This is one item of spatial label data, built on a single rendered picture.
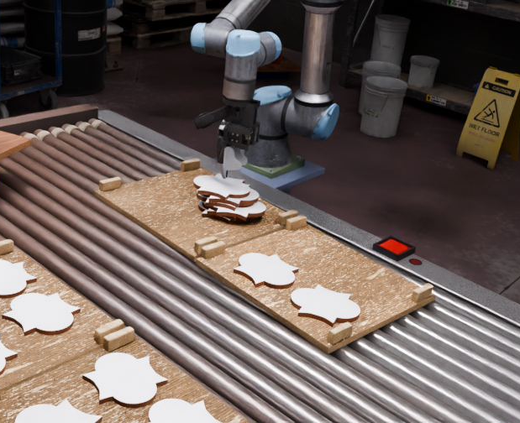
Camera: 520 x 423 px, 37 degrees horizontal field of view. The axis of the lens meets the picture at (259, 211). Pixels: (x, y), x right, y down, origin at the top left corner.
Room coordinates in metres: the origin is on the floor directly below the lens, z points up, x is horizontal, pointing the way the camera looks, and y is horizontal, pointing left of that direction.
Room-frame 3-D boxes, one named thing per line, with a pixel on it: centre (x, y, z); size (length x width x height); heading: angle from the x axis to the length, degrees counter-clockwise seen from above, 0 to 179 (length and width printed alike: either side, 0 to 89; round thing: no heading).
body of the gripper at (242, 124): (1.78, 0.07, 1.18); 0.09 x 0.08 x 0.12; 72
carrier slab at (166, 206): (1.80, 0.16, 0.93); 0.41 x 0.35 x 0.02; 46
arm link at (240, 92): (1.79, 0.08, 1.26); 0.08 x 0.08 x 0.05
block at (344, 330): (1.28, -0.18, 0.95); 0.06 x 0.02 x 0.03; 135
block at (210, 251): (1.55, 0.09, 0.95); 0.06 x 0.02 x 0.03; 135
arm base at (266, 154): (2.30, 0.00, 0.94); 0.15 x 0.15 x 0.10
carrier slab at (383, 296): (1.51, -0.14, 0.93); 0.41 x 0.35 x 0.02; 45
